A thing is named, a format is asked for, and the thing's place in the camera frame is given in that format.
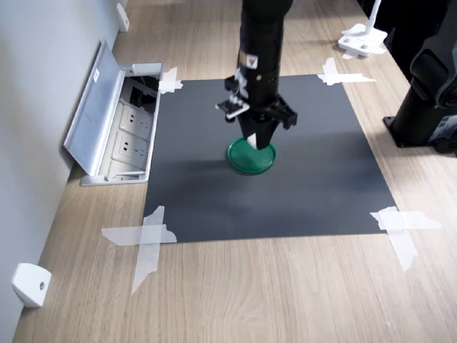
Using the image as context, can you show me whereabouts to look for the large white corner bracket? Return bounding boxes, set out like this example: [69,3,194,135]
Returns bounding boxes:
[11,263,52,309]

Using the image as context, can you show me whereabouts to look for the white tape strip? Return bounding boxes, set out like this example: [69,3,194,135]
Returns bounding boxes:
[101,223,179,248]
[131,205,166,296]
[158,66,184,95]
[369,207,443,232]
[377,209,419,273]
[316,56,377,87]

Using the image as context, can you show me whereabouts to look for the white power socket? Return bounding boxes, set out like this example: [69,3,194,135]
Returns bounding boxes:
[119,102,151,131]
[111,131,149,161]

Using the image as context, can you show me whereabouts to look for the grey partition panel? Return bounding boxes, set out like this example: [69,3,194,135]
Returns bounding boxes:
[0,0,128,343]

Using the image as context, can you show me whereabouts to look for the white stand taped to table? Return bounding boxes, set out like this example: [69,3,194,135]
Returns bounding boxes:
[338,0,388,60]

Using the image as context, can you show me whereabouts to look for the small white corner bracket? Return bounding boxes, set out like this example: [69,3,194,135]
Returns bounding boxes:
[116,2,130,34]

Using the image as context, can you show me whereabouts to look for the round green lid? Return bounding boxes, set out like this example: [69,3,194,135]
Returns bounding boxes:
[226,137,277,176]

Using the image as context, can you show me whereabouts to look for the silver cable duct box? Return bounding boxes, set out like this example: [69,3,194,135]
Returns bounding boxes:
[63,39,165,187]

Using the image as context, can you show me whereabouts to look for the dark grey mat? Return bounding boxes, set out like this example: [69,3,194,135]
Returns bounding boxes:
[142,74,398,244]

